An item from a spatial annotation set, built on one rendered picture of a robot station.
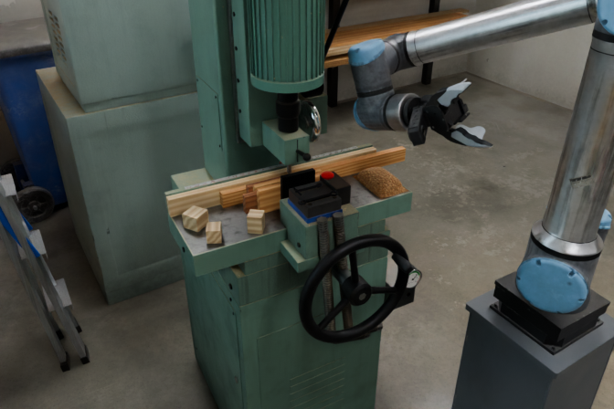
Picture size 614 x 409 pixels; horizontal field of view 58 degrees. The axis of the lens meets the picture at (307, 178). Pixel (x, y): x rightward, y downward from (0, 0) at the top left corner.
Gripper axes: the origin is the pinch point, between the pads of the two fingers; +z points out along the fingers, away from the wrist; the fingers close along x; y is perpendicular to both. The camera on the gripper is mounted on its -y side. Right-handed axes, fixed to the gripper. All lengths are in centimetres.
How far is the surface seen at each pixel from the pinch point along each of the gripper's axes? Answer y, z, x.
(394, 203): -5.9, -30.9, 22.6
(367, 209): -13.4, -32.2, 19.2
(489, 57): 304, -233, 131
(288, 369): -48, -50, 52
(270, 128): -18, -48, -8
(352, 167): -3.6, -44.7, 14.1
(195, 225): -49, -47, -1
